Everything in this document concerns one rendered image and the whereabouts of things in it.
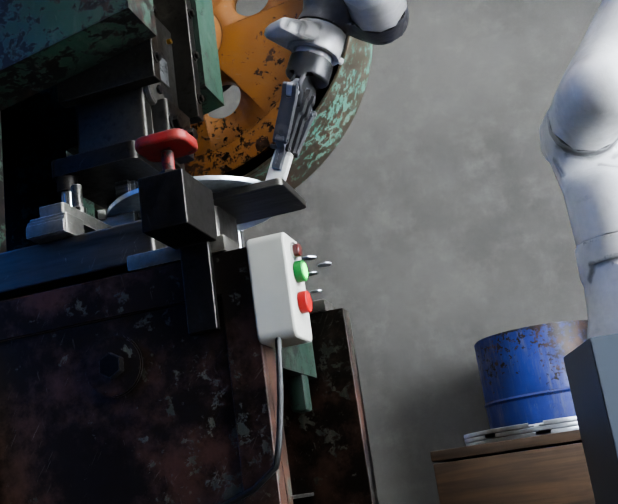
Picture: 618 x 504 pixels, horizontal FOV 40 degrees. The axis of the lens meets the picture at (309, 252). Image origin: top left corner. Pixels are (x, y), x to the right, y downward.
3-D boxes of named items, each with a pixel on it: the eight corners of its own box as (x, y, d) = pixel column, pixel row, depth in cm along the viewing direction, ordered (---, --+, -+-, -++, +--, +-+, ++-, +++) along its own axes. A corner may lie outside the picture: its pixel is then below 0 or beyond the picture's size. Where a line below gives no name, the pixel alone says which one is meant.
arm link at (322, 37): (351, 46, 145) (343, 75, 144) (284, 36, 149) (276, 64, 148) (334, 9, 133) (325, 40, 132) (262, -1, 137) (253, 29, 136)
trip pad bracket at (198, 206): (229, 328, 105) (212, 183, 111) (197, 317, 96) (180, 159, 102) (185, 337, 107) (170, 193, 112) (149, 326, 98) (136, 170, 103)
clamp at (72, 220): (123, 256, 132) (118, 195, 135) (63, 230, 117) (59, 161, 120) (89, 264, 134) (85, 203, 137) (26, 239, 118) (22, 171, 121)
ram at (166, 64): (208, 166, 150) (191, 20, 158) (171, 136, 136) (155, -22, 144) (121, 187, 154) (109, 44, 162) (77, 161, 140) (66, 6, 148)
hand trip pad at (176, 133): (207, 196, 106) (201, 141, 108) (187, 182, 101) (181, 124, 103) (157, 208, 108) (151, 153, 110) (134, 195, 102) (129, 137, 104)
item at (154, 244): (265, 310, 157) (261, 279, 158) (154, 258, 115) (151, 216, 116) (121, 339, 164) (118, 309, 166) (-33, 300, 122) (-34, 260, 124)
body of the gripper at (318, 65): (327, 50, 136) (311, 103, 135) (339, 73, 144) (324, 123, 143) (284, 44, 139) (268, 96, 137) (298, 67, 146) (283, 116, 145)
